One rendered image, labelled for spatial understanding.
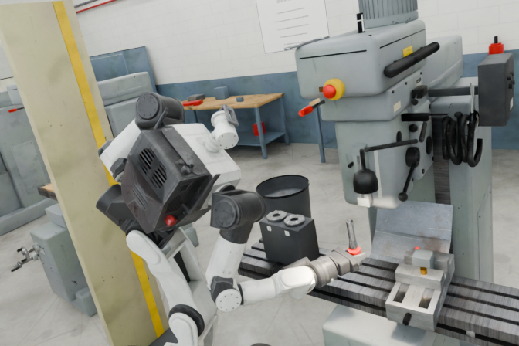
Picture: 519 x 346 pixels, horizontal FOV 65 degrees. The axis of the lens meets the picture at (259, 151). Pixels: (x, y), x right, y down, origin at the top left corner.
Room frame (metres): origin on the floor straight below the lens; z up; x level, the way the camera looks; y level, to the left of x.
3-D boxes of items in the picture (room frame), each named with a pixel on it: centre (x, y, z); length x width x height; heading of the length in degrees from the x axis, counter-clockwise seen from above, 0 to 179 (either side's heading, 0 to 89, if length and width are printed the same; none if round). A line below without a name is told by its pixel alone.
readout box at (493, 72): (1.34, -0.84, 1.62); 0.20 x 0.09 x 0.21; 140
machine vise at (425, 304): (1.21, -0.48, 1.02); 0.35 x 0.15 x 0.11; 143
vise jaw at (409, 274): (1.19, -0.46, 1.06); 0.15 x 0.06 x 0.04; 53
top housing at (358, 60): (1.33, -0.40, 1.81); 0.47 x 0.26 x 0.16; 140
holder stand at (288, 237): (1.60, -0.06, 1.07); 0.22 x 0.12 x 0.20; 45
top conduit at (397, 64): (1.26, -0.52, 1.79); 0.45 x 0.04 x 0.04; 140
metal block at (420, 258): (1.23, -0.50, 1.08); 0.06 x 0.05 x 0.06; 53
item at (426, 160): (1.47, -0.52, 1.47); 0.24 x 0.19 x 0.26; 50
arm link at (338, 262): (1.22, -0.18, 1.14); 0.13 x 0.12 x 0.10; 25
